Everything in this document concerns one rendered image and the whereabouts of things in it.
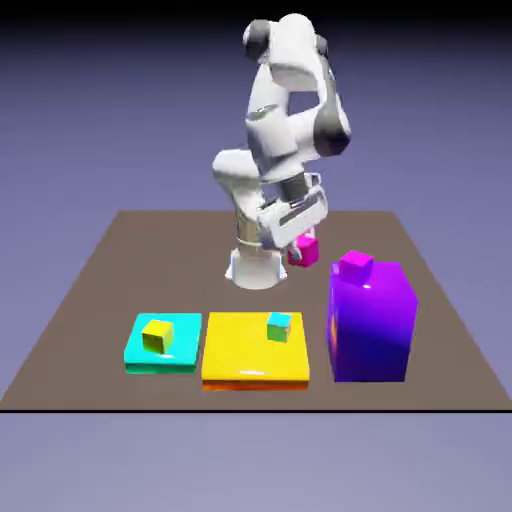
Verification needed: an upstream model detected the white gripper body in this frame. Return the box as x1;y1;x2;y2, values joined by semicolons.
257;187;330;250

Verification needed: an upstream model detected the small magenta cube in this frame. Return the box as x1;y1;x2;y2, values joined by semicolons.
287;234;320;268

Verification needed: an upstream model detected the small purple cube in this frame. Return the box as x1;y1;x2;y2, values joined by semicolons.
339;250;375;284

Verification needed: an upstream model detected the small cyan cube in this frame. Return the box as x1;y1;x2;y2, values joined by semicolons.
266;312;293;344

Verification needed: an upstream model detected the small yellow cube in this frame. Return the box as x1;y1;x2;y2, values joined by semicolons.
141;319;175;355

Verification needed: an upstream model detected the large purple box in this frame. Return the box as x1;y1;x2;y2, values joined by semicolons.
326;260;420;384

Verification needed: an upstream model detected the large yellow box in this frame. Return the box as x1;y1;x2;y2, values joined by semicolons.
200;311;311;392

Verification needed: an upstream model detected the large cyan box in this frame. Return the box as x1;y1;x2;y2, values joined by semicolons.
123;312;203;376

